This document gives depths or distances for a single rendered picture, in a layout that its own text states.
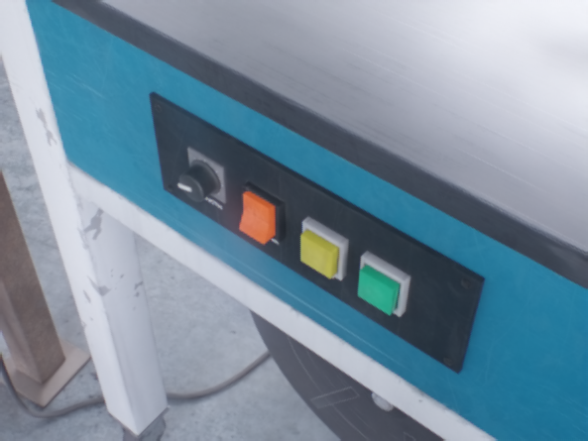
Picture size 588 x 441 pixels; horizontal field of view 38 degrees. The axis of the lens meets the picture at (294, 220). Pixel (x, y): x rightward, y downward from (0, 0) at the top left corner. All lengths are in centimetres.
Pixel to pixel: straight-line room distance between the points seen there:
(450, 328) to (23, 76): 39
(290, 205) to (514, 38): 17
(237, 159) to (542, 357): 22
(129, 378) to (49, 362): 27
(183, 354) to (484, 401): 77
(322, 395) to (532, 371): 58
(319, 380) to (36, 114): 49
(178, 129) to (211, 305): 76
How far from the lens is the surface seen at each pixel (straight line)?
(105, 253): 84
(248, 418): 120
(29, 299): 115
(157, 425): 114
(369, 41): 53
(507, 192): 44
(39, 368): 124
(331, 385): 103
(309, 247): 52
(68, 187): 77
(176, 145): 59
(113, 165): 68
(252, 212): 55
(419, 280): 50
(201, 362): 125
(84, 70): 64
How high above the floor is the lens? 104
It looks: 47 degrees down
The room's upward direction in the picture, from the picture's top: straight up
